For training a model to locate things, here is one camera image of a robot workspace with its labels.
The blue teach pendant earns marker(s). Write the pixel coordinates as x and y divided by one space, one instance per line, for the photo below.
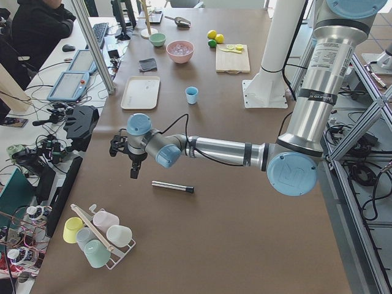
69 87
83 62

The pink cup on rack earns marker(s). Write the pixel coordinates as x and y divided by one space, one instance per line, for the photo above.
103 220

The aluminium frame post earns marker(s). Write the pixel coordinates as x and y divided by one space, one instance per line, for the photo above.
83 19

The blue teach pendant far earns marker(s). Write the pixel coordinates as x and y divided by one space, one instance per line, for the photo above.
83 62

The green bowl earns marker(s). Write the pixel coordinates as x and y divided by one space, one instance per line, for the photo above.
157 39

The blue teach pendant near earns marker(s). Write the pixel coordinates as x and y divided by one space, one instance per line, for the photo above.
69 87

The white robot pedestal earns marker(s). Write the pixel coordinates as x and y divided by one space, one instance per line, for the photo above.
267 88

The cream rabbit tray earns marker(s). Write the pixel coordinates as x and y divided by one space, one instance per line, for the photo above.
141 93

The grey cup on rack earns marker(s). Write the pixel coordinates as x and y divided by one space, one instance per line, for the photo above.
83 236

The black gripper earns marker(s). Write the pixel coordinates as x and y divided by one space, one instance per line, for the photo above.
135 158

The pink bowl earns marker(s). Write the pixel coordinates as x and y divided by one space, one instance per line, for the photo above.
180 59

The wooden glass stand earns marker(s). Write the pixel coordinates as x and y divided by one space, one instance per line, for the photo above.
146 33

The light blue plastic cup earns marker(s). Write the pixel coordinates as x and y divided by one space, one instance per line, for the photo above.
191 95

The yellow lemon near lime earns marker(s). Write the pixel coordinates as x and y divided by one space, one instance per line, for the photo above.
219 38

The white cup rack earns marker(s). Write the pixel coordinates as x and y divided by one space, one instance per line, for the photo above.
117 253

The yellow lemon outer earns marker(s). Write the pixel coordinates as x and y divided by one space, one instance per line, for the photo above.
211 34

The grey folded cloth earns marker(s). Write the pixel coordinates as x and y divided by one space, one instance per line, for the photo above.
147 65

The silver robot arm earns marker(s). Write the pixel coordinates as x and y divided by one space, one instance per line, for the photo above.
291 162

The green lime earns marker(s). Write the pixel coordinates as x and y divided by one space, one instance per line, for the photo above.
212 43

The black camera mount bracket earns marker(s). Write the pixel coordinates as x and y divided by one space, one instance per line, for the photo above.
118 144

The person in black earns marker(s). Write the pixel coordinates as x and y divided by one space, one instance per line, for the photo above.
37 28

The wooden cutting board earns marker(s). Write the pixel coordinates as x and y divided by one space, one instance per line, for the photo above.
232 63

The metal ice scoop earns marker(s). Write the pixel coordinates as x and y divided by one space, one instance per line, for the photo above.
180 21

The white cup on rack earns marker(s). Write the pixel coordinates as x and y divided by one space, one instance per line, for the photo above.
119 235

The black keyboard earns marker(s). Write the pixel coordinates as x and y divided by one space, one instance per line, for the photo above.
100 31

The black computer mouse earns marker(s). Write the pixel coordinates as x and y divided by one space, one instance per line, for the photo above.
68 48

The yellow cup on rack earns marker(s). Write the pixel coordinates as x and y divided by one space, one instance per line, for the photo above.
71 228

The pile of clear ice cubes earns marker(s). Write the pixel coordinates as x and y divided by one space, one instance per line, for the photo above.
180 49

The yellow plastic knife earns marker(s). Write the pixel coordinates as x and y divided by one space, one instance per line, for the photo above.
231 50

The green cup on rack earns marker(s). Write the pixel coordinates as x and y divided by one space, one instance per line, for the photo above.
96 253

